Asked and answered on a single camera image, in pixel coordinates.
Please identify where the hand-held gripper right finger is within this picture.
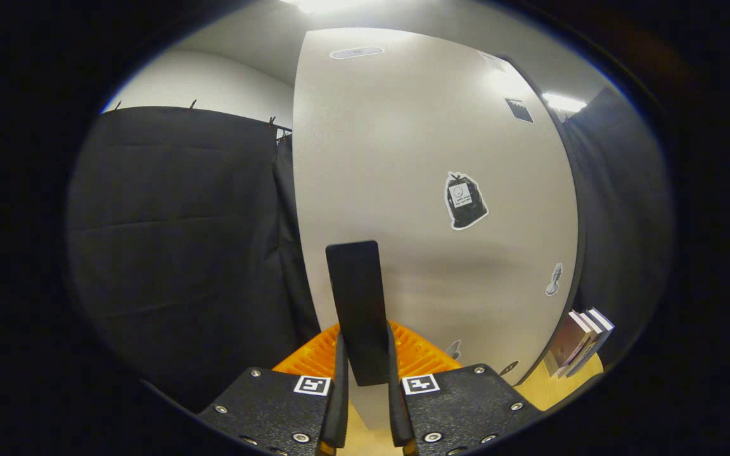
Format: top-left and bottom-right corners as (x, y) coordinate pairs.
(386, 320), (544, 456)

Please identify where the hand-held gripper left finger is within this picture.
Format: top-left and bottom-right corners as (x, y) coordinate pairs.
(197, 323), (349, 456)

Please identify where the black door handle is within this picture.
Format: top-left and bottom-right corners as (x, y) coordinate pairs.
(326, 240), (392, 387)

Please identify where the grey cabinet door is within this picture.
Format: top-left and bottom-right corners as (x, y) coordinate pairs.
(292, 27), (580, 431)

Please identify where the maroon cover book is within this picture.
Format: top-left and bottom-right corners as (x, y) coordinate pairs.
(542, 310), (592, 379)

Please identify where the white spine book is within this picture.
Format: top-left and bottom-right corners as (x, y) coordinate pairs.
(565, 310), (605, 377)

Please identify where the black backdrop cloth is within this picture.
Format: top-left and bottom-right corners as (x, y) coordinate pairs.
(64, 85), (676, 412)

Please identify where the dark cabinet body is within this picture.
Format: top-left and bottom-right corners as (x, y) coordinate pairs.
(504, 56), (588, 387)

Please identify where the rectangular ceiling light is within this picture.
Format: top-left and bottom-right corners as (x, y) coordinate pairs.
(542, 93), (587, 113)

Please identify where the large bright ceiling light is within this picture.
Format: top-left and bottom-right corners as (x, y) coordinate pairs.
(279, 0), (381, 15)

